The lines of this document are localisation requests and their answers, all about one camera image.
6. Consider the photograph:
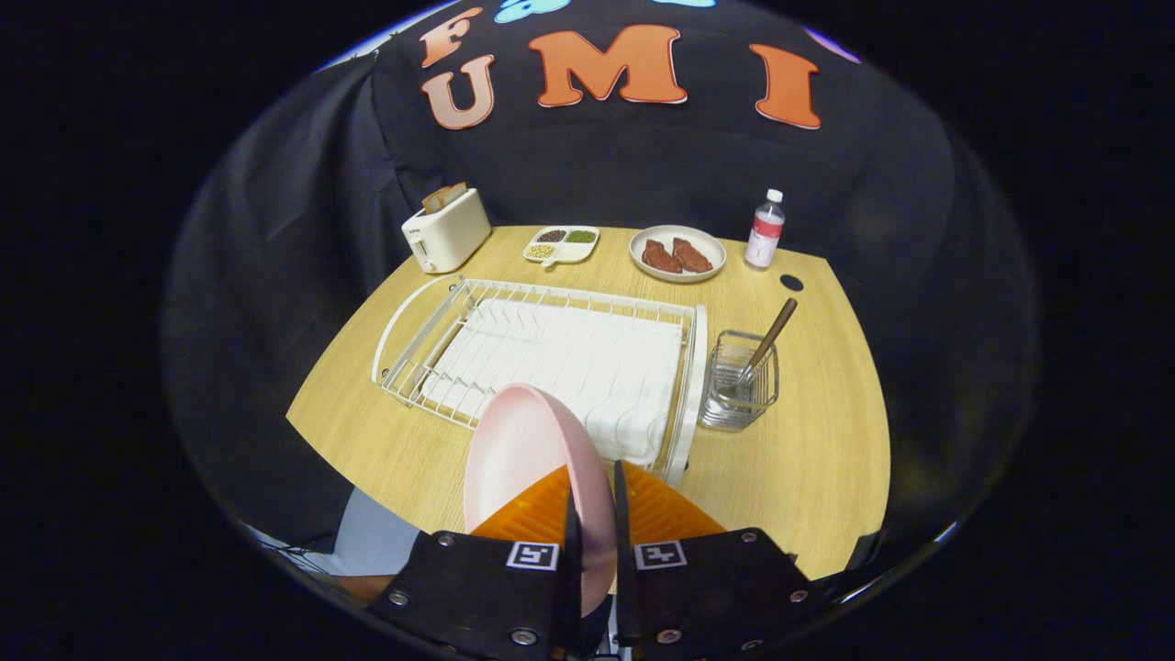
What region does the clear plastic water bottle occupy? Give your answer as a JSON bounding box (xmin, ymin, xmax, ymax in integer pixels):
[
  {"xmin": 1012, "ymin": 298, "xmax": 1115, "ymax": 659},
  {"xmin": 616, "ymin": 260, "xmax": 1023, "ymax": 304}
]
[{"xmin": 744, "ymin": 189, "xmax": 787, "ymax": 270}]

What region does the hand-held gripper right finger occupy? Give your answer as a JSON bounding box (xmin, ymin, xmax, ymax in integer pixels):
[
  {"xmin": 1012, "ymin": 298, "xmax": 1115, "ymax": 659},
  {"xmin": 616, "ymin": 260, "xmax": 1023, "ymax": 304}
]
[{"xmin": 613, "ymin": 460, "xmax": 832, "ymax": 657}]

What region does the wooden-handled metal spoon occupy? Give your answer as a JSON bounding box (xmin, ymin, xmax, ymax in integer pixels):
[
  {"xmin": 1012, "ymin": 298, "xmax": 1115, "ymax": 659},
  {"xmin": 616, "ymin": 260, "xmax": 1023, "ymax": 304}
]
[{"xmin": 734, "ymin": 297, "xmax": 799, "ymax": 391}]

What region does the white plate with meat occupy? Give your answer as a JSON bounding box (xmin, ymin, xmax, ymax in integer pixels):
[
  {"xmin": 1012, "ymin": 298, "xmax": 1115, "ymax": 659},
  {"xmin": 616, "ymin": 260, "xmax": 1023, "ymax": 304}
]
[{"xmin": 629, "ymin": 225, "xmax": 728, "ymax": 283}]

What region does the white divided condiment dish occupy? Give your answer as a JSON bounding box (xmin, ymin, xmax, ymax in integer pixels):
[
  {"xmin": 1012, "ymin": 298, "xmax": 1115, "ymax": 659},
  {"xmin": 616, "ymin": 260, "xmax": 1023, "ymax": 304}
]
[{"xmin": 522, "ymin": 226, "xmax": 600, "ymax": 269}]

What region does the clear wire basket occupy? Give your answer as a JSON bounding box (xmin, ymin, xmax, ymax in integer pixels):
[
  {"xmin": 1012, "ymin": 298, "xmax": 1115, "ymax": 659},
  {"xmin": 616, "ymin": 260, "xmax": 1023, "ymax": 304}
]
[{"xmin": 699, "ymin": 330, "xmax": 780, "ymax": 432}]

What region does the white toaster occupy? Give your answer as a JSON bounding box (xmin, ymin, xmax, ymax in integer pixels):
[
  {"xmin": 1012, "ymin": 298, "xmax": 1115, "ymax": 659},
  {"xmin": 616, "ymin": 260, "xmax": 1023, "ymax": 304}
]
[{"xmin": 401, "ymin": 188, "xmax": 493, "ymax": 274}]

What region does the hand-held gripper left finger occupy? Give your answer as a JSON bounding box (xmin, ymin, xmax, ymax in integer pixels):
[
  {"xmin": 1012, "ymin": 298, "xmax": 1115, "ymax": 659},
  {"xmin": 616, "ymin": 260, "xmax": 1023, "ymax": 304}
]
[{"xmin": 367, "ymin": 464, "xmax": 585, "ymax": 661}]

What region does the pink plate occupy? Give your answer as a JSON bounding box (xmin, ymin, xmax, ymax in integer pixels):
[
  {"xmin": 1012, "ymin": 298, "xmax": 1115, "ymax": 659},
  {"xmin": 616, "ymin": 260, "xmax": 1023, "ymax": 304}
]
[{"xmin": 463, "ymin": 384, "xmax": 618, "ymax": 618}]

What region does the white wire dish rack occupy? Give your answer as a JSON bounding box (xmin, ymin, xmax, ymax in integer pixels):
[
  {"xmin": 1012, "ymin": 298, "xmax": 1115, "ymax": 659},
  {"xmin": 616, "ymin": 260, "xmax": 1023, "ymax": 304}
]
[{"xmin": 371, "ymin": 274, "xmax": 709, "ymax": 487}]

